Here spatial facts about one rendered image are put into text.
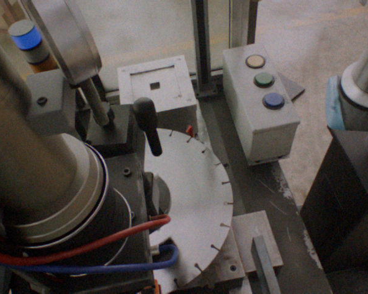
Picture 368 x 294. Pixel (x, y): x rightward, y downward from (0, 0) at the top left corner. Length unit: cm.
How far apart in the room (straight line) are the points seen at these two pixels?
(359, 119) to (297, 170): 103
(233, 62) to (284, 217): 40
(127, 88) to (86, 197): 67
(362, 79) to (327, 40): 178
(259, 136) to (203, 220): 27
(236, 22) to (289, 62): 138
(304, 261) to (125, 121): 57
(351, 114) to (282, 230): 29
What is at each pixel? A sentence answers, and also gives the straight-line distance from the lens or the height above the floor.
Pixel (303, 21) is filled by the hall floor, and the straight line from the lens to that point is 261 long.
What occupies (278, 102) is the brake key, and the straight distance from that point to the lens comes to 79.
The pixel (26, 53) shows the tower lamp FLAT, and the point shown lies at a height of 112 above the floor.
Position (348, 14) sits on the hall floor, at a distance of 273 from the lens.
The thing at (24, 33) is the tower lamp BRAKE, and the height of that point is 116.
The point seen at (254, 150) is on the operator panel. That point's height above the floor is 82.
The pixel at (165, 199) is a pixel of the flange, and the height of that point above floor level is 96.
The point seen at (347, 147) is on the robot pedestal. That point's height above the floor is 75.
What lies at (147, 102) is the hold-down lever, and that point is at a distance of 29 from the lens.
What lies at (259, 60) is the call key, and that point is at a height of 90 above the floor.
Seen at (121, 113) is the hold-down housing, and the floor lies 125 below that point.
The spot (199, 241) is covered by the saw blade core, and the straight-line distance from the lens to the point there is 57.
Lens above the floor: 149
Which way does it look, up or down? 55 degrees down
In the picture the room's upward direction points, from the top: 10 degrees counter-clockwise
